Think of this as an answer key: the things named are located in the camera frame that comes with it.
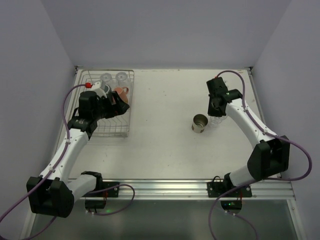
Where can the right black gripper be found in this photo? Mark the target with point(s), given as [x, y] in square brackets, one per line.
[215, 109]

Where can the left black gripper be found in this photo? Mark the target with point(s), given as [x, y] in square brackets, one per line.
[116, 105]

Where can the orange ceramic mug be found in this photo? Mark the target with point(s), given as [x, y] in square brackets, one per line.
[122, 92]

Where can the clear faceted glass cup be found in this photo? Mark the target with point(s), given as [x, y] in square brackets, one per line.
[214, 121]

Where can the metal tin cup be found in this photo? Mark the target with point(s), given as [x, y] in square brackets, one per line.
[199, 123]

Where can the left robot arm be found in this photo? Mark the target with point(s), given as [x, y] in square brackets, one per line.
[59, 167]

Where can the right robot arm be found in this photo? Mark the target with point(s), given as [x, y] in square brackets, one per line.
[270, 156]

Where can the dark green ceramic mug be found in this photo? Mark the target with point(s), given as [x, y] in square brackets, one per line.
[107, 89]

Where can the clear glass back right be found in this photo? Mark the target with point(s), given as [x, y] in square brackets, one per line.
[122, 79]

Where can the clear glass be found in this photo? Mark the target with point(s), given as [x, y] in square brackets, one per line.
[122, 79]
[107, 79]

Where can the clear glass back left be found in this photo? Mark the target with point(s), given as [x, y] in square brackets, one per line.
[107, 79]

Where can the metal wire dish rack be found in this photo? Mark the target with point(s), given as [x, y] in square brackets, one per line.
[82, 108]

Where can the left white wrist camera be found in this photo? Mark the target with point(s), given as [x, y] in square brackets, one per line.
[97, 87]

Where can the aluminium mounting rail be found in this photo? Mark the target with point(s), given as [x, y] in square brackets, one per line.
[160, 188]

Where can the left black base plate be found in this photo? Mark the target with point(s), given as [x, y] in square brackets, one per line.
[111, 190]

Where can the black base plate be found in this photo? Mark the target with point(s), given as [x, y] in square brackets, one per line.
[217, 186]
[111, 190]

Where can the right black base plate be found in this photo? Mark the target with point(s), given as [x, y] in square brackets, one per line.
[217, 186]

